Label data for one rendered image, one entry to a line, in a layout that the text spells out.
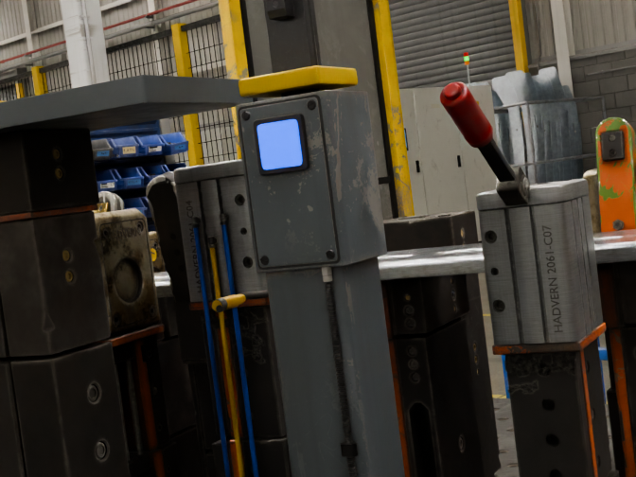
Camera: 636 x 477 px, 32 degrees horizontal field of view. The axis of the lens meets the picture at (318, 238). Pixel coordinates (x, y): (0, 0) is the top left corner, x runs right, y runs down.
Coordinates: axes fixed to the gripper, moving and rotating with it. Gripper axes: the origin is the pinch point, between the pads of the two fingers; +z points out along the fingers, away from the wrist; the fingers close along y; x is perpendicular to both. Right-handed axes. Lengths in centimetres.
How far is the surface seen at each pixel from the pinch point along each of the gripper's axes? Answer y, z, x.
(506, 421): 86, 49, 18
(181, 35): 425, -75, 288
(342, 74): 0.4, 4.0, -3.0
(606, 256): 24.0, 19.9, -13.3
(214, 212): 12.1, 12.3, 15.8
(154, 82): -5.7, 3.1, 7.6
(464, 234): 50, 19, 8
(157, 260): 53, 18, 52
